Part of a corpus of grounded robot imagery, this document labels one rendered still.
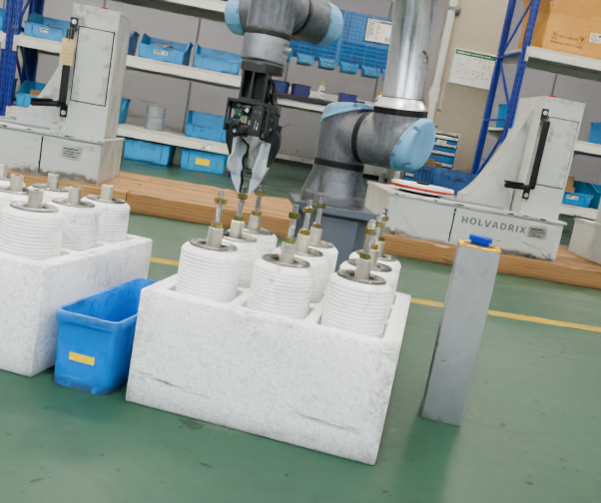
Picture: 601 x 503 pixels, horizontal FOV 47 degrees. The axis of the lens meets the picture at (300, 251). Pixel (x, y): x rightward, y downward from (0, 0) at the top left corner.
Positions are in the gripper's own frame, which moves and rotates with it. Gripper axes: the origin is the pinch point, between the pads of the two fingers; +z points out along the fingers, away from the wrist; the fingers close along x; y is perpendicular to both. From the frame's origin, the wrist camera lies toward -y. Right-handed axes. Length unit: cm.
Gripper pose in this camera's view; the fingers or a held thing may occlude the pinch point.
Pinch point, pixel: (246, 185)
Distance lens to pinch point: 119.8
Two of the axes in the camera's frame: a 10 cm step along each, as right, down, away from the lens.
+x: 9.7, 2.0, -1.5
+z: -1.8, 9.7, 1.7
